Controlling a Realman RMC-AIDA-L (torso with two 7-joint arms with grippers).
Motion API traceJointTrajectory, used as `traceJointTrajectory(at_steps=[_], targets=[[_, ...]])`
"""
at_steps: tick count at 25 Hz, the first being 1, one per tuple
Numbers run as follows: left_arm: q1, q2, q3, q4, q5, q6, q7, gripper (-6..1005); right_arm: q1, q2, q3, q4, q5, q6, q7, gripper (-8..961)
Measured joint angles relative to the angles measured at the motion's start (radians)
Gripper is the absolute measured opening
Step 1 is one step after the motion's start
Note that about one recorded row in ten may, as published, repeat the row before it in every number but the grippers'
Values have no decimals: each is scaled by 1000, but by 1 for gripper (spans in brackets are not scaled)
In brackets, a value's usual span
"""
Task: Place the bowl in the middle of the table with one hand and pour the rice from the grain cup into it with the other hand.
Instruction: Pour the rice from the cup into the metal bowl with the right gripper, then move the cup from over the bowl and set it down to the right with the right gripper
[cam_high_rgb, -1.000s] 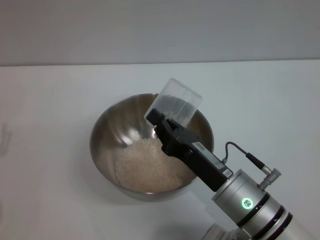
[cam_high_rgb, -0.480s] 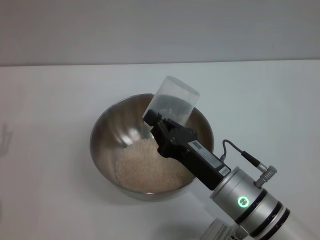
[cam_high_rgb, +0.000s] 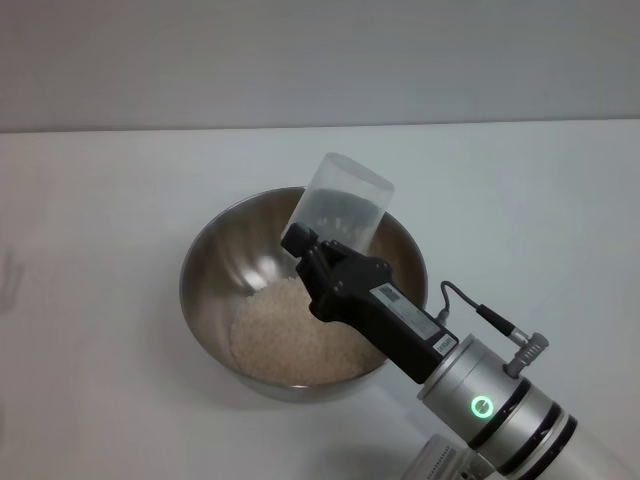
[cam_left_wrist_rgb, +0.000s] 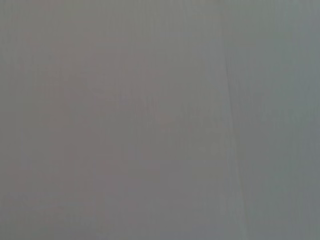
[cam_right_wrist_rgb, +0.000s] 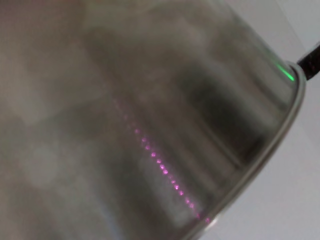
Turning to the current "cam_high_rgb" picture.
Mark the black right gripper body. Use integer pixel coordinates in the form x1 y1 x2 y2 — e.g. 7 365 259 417
309 251 460 386

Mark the clear plastic measuring cup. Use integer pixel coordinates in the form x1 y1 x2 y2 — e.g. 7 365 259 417
281 151 397 257

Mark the white uncooked rice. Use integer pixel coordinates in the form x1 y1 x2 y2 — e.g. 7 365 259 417
229 276 387 387

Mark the stainless steel mixing bowl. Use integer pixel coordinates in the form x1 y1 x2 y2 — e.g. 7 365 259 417
178 186 429 404

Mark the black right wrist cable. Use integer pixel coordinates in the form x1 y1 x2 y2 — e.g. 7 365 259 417
436 280 552 378

